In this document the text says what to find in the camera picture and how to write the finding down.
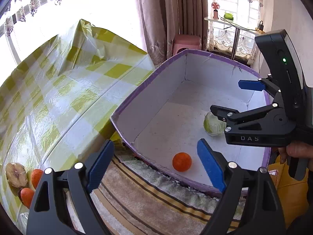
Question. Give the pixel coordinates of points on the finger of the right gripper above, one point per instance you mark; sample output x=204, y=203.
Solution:
x=263, y=115
x=262, y=84

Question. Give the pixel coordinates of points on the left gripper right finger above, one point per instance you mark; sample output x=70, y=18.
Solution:
x=262, y=212

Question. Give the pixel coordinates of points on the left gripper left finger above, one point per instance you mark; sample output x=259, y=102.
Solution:
x=62, y=203

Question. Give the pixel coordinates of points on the green vegetable piece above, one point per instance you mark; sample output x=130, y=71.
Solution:
x=212, y=125

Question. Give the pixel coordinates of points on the orange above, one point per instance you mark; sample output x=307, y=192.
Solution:
x=26, y=195
x=36, y=175

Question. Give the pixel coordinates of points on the cut brown fruit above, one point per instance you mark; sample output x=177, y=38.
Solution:
x=16, y=175

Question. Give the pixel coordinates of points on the small tangerine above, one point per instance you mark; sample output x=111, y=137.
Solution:
x=182, y=162

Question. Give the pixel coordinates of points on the person right hand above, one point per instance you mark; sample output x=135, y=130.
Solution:
x=297, y=150

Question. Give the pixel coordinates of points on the orange beside black fruit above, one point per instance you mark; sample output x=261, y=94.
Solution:
x=36, y=175

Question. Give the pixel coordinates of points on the small white side table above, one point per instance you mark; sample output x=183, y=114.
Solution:
x=230, y=38

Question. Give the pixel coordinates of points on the purple white cardboard box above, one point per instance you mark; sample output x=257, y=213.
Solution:
x=165, y=114

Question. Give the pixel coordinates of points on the green object on table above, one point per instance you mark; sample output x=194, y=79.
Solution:
x=228, y=16

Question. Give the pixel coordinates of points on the pink plastic stool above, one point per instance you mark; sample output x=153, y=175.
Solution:
x=185, y=41

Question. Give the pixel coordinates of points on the striped sofa cushion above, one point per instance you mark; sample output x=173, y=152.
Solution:
x=134, y=198

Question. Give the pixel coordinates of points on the small pink desk fan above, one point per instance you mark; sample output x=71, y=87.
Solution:
x=215, y=6

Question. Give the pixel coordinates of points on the green checkered plastic tablecloth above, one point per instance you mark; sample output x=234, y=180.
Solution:
x=56, y=105

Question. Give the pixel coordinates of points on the pink floral curtain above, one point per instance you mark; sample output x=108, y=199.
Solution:
x=162, y=20

